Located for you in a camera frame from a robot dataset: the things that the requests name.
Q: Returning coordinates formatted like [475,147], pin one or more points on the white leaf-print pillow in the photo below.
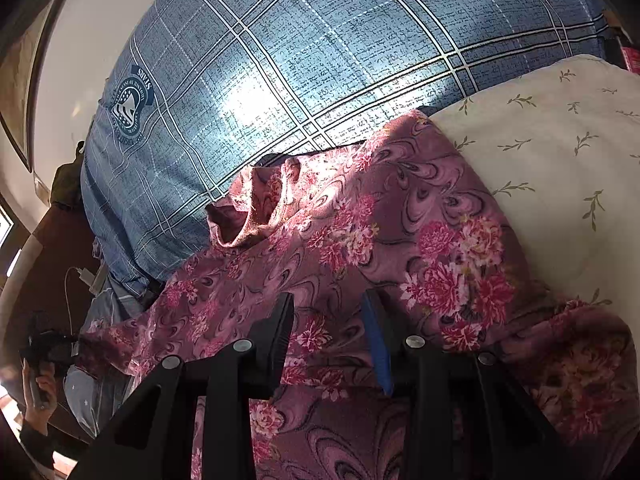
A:
[560,160]

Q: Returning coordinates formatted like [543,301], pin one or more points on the olive green cloth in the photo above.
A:
[67,180]

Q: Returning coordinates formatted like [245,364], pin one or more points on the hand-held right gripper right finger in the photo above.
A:
[377,340]

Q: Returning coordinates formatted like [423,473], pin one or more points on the purple floral garment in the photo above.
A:
[350,220]

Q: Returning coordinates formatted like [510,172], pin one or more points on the person's left forearm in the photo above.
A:
[37,442]

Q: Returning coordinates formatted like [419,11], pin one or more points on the brown wooden headboard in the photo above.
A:
[55,260]

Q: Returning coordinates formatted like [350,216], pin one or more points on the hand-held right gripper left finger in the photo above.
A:
[277,340]

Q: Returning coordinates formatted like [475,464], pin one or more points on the red plastic bag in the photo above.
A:
[631,57]

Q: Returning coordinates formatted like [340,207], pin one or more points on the grey star-print pillow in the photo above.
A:
[92,390]

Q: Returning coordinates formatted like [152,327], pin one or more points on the person's left hand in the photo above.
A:
[42,410]

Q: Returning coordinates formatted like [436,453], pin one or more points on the white charger plug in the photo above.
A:
[86,280]

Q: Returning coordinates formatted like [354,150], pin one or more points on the framed wall picture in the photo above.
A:
[17,110]

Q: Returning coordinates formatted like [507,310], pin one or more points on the blue plaid pillow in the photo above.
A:
[280,70]

